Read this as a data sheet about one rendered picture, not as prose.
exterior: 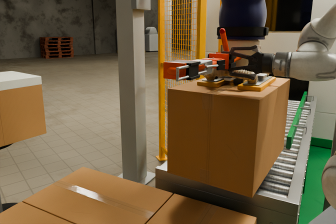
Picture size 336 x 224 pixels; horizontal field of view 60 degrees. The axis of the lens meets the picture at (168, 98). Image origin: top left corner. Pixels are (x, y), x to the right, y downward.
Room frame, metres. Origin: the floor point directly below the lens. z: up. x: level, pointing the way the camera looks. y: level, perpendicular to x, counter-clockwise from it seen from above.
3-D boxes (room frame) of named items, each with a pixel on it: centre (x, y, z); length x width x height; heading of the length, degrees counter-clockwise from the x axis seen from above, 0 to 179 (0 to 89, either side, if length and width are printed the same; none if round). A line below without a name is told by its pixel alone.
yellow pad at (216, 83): (1.44, -0.26, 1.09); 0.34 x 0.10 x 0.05; 150
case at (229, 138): (1.39, -0.32, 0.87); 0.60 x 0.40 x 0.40; 148
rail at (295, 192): (2.14, -1.09, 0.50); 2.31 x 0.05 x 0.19; 152
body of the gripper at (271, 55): (1.09, -0.35, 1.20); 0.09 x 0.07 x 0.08; 62
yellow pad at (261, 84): (1.35, -0.42, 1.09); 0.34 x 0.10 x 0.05; 150
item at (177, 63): (0.88, -0.04, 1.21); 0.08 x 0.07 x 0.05; 150
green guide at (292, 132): (2.48, -1.20, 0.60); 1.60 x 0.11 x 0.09; 152
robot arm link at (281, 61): (1.06, -0.41, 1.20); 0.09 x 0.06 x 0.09; 152
